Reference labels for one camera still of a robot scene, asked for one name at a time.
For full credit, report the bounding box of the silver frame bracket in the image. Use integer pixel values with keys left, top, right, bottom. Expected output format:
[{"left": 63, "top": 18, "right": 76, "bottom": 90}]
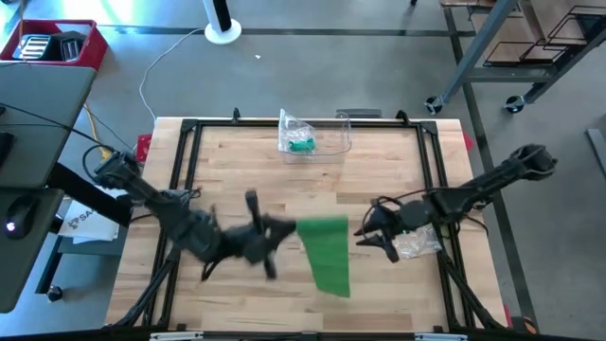
[
  {"left": 150, "top": 331, "right": 205, "bottom": 341},
  {"left": 415, "top": 332, "right": 468, "bottom": 341}
]

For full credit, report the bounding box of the black computer mouse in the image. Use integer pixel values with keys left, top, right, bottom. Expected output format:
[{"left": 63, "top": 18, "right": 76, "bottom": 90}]
[{"left": 3, "top": 196, "right": 40, "bottom": 241}]

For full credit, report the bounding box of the grass green elastic bandage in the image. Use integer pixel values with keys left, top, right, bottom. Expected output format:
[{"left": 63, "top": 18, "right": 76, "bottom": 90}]
[{"left": 296, "top": 216, "right": 352, "bottom": 299}]

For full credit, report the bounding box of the clear plastic bin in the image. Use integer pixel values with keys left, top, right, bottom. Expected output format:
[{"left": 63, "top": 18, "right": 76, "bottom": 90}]
[{"left": 278, "top": 110, "right": 354, "bottom": 166}]

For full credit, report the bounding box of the silver toaster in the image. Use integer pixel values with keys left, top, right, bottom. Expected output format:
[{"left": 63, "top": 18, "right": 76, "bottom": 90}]
[{"left": 11, "top": 33, "right": 52, "bottom": 62}]

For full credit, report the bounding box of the white black tower fan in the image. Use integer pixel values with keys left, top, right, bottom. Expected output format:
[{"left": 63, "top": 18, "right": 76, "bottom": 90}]
[{"left": 202, "top": 0, "right": 243, "bottom": 46}]

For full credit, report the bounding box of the grey metal cart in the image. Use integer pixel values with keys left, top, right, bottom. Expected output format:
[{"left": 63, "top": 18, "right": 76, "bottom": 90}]
[{"left": 424, "top": 0, "right": 606, "bottom": 116}]

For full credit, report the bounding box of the black toaster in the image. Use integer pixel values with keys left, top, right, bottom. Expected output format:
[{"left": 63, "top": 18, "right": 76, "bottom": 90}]
[{"left": 49, "top": 30, "right": 89, "bottom": 63}]

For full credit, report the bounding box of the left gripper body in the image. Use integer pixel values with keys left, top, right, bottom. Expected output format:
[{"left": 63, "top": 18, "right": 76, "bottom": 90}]
[{"left": 220, "top": 222, "right": 269, "bottom": 265}]

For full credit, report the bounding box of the black wire rack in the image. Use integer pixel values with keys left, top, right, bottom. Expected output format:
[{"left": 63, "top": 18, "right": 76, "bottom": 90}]
[{"left": 482, "top": 4, "right": 606, "bottom": 67}]

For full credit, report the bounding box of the black desk support beam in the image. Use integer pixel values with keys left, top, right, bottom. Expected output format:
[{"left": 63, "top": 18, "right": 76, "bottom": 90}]
[{"left": 46, "top": 162, "right": 134, "bottom": 228}]

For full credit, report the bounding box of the grey desk top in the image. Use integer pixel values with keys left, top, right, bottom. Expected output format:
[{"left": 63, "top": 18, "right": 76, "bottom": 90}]
[
  {"left": 0, "top": 187, "right": 65, "bottom": 314},
  {"left": 0, "top": 63, "right": 98, "bottom": 189}
]

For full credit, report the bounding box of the clear zip bag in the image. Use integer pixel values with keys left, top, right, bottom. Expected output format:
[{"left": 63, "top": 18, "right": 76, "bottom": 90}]
[
  {"left": 277, "top": 107, "right": 317, "bottom": 155},
  {"left": 391, "top": 223, "right": 444, "bottom": 260}
]

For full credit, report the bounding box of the teal elastic bandage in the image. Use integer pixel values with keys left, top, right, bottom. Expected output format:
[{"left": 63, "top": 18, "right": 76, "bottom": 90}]
[{"left": 289, "top": 137, "right": 317, "bottom": 154}]

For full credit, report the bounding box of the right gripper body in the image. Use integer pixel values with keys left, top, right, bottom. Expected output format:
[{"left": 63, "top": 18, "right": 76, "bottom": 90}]
[{"left": 366, "top": 206, "right": 406, "bottom": 239}]

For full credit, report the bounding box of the black table frame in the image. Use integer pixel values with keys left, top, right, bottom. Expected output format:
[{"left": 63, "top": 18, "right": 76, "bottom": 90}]
[{"left": 106, "top": 107, "right": 526, "bottom": 341}]

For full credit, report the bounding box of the yellow floor cable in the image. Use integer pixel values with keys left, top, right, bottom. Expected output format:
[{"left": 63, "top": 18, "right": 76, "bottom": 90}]
[{"left": 82, "top": 103, "right": 115, "bottom": 160}]

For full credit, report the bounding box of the red plastic crate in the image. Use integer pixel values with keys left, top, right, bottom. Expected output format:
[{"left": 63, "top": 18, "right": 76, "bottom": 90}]
[{"left": 0, "top": 17, "right": 109, "bottom": 72}]

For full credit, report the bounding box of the white power cable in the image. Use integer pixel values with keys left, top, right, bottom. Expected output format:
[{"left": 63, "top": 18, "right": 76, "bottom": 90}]
[{"left": 138, "top": 27, "right": 207, "bottom": 122}]

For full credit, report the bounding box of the white printed paper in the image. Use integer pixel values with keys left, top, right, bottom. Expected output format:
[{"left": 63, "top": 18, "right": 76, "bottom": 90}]
[{"left": 63, "top": 186, "right": 122, "bottom": 245}]

